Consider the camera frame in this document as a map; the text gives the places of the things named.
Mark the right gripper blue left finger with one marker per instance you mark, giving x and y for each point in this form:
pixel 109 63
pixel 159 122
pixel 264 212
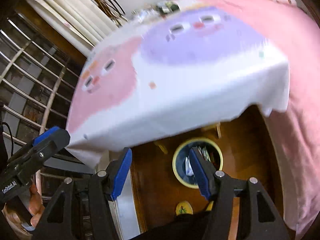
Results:
pixel 117 172

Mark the metal window grille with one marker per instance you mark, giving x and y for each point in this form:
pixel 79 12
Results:
pixel 38 81

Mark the clear plastic wrapper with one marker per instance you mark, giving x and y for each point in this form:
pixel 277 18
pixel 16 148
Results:
pixel 143 15

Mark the hanging grey handbag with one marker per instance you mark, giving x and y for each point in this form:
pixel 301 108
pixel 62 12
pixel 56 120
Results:
pixel 114 11

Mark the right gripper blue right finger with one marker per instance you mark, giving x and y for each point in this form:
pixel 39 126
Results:
pixel 204 174

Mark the dark green tea box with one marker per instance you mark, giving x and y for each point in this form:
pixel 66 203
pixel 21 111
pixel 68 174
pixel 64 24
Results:
pixel 167 7

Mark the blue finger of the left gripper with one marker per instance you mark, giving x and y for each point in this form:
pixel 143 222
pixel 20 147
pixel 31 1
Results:
pixel 45 135

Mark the blue trash bin yellow rim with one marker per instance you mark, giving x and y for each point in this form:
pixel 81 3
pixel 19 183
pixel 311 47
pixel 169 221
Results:
pixel 181 164

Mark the cream curtain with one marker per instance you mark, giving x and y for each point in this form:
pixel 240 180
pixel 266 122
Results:
pixel 80 22

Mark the person's left hand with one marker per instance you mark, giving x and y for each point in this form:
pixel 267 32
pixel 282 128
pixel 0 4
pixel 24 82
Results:
pixel 31 201

